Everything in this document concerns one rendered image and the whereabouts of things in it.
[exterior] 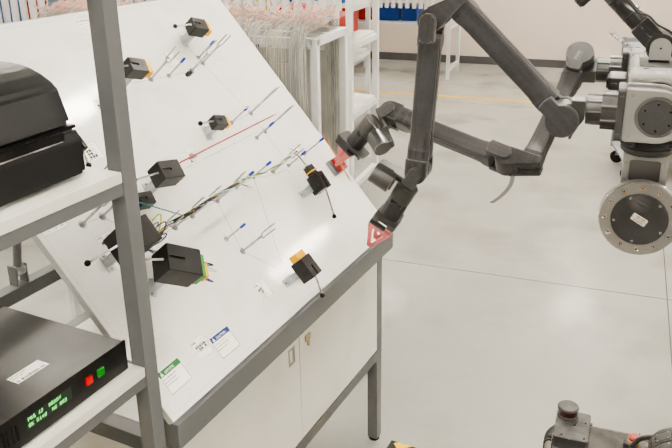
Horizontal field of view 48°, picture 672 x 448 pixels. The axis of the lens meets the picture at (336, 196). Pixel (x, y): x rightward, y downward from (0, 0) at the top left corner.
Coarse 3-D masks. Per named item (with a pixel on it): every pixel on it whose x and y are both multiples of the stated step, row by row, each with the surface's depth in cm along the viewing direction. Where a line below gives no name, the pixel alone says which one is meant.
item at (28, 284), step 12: (24, 264) 195; (12, 276) 194; (24, 276) 197; (36, 276) 200; (48, 276) 203; (12, 288) 194; (24, 288) 196; (36, 288) 199; (0, 300) 189; (12, 300) 193
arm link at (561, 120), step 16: (448, 0) 175; (464, 0) 173; (448, 16) 176; (464, 16) 176; (480, 16) 175; (480, 32) 176; (496, 32) 175; (496, 48) 176; (512, 48) 175; (512, 64) 176; (528, 64) 176; (512, 80) 177; (528, 80) 176; (544, 80) 176; (528, 96) 177; (544, 96) 175; (560, 96) 180; (544, 112) 174; (560, 112) 173; (576, 112) 172; (560, 128) 174; (576, 128) 173
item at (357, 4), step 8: (232, 0) 742; (360, 0) 724; (368, 0) 727; (360, 8) 705; (368, 8) 730; (368, 16) 732; (368, 24) 735; (360, 48) 742; (368, 48) 743; (360, 56) 720; (368, 56) 746; (368, 64) 748; (368, 72) 751; (368, 80) 754; (368, 88) 757; (368, 112) 765
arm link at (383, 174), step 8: (384, 160) 199; (376, 168) 197; (384, 168) 196; (392, 168) 196; (400, 168) 198; (416, 168) 191; (376, 176) 197; (384, 176) 197; (392, 176) 196; (400, 176) 195; (408, 176) 192; (416, 176) 191; (376, 184) 198; (384, 184) 197; (408, 184) 193; (416, 184) 193
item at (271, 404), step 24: (288, 360) 212; (264, 384) 202; (288, 384) 214; (240, 408) 192; (264, 408) 204; (288, 408) 217; (216, 432) 184; (240, 432) 194; (264, 432) 206; (288, 432) 219
